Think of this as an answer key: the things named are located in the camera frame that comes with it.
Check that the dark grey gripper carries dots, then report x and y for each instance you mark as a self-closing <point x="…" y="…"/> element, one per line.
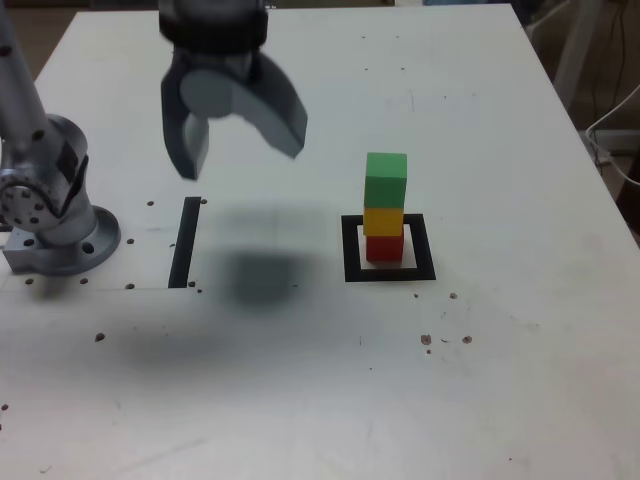
<point x="220" y="62"/>

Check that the green cube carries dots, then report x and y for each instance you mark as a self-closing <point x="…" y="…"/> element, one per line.
<point x="385" y="182"/>

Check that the yellow cube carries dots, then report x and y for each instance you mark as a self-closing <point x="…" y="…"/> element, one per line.
<point x="383" y="222"/>

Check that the red cube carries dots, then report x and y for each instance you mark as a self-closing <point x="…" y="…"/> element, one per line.
<point x="385" y="248"/>

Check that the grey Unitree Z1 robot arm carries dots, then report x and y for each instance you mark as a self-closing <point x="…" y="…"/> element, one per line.
<point x="55" y="240"/>

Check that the black tape square outline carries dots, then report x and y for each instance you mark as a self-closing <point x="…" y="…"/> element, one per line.
<point x="425" y="250"/>

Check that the black tape strip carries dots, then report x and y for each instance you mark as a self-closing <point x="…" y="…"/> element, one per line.
<point x="184" y="245"/>

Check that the white metal stand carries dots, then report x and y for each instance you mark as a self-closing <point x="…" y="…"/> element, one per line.
<point x="570" y="45"/>

